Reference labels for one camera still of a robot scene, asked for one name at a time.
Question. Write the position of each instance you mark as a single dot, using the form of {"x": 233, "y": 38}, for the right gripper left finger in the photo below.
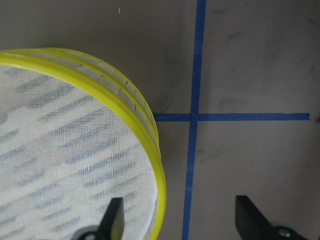
{"x": 111, "y": 226}

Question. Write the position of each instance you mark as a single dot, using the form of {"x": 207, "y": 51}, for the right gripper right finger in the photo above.
{"x": 251, "y": 224}

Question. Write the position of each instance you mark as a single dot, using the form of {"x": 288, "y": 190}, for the yellow steamer layer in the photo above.
{"x": 68, "y": 145}
{"x": 112, "y": 79}

